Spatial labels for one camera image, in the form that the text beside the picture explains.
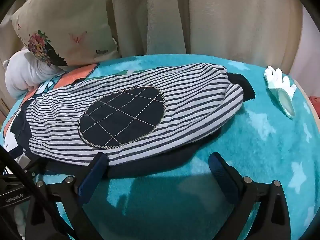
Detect white plush pillow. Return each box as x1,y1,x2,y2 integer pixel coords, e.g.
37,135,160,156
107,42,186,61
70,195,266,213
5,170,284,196
3,49,62,99

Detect cream floral cushion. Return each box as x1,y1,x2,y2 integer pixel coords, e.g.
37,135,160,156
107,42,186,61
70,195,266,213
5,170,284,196
11,0,119,66

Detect turquoise cartoon fleece blanket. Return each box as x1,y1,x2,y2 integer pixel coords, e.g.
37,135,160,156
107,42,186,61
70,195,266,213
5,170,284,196
1,54,319,239

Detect navy striped child pants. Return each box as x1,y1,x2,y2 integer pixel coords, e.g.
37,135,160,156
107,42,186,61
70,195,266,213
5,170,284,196
10,63,255,166

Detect beige curtain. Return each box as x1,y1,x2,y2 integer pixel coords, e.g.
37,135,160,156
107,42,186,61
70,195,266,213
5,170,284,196
1,0,302,73

